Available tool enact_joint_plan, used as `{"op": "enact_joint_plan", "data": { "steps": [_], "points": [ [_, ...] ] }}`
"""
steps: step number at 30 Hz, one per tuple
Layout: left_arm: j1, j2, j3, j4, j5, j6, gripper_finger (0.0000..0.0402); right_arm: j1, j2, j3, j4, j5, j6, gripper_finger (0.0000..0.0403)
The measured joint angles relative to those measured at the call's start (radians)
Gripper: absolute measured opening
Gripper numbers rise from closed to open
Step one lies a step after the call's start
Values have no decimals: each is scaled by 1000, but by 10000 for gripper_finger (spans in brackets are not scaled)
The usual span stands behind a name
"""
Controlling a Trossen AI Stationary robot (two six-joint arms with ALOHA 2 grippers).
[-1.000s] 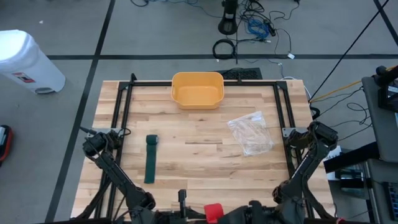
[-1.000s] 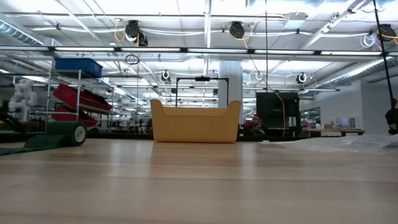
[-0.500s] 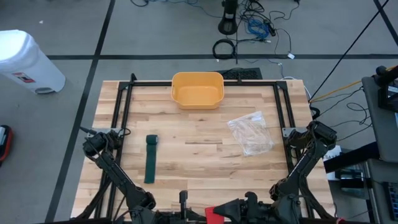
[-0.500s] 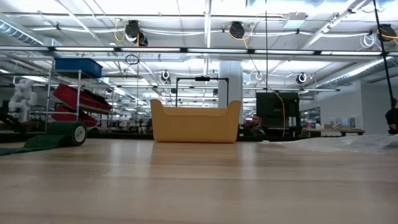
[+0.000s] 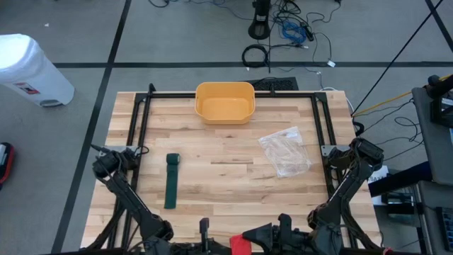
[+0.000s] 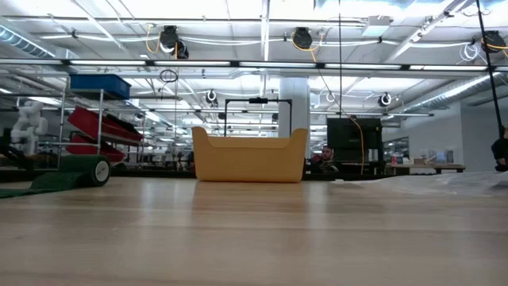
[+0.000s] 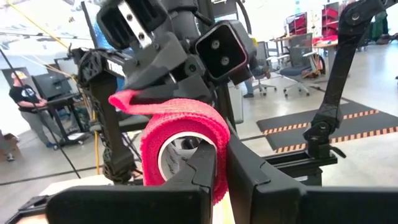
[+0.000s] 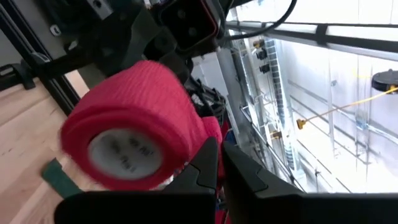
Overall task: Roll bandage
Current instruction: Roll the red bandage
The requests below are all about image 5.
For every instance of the black slanted beam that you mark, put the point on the black slanted beam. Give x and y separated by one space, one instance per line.
400 178

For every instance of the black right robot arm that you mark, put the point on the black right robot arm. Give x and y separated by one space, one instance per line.
339 198

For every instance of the yellow plastic bin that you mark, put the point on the yellow plastic bin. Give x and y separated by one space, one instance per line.
224 110

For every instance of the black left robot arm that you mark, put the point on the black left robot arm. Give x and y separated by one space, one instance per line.
131 202

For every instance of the black stand base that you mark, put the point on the black stand base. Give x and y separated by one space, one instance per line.
260 28

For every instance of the white printed box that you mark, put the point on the white printed box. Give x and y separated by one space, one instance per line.
378 177

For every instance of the red and black device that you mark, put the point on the red and black device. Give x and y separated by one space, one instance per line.
8 163

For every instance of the black desk equipment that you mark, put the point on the black desk equipment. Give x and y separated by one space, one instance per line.
440 106

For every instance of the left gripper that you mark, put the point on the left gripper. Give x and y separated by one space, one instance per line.
204 233

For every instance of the grey desk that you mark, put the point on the grey desk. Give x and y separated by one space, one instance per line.
435 148

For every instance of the thin black slanted pole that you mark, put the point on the thin black slanted pole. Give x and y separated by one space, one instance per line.
396 58

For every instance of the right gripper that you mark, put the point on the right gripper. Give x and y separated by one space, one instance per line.
286 235

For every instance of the clear plastic bag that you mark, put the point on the clear plastic bag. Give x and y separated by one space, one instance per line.
285 152

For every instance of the white trash can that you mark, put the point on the white trash can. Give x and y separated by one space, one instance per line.
28 71

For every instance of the green elastic bandage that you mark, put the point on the green elastic bandage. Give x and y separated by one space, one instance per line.
172 184

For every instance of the black keyboard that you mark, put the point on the black keyboard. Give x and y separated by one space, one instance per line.
279 84

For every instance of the black power adapter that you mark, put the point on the black power adapter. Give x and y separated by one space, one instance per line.
309 33

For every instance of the grey equipment cabinet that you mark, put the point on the grey equipment cabinet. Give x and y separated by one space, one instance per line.
428 198

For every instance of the red elastic bandage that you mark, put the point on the red elastic bandage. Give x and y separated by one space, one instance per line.
240 245

